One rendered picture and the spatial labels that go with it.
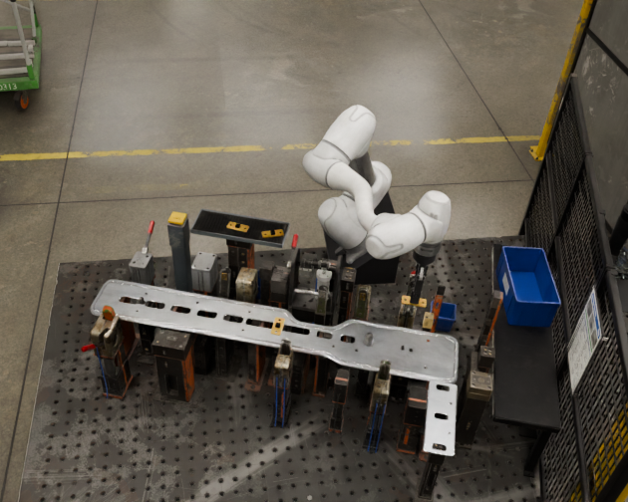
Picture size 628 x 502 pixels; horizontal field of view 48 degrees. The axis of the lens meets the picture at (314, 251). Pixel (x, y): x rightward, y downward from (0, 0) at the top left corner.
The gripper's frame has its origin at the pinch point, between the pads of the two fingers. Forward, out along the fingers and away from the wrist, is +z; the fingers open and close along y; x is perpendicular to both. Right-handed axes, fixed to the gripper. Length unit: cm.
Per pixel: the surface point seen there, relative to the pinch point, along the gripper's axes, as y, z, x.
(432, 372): 8.7, 28.6, 10.9
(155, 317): 6, 29, -92
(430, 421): 29.8, 28.6, 11.4
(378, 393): 25.1, 25.1, -6.9
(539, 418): 23, 25, 47
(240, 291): -12, 26, -64
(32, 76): -264, 101, -292
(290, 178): -226, 130, -86
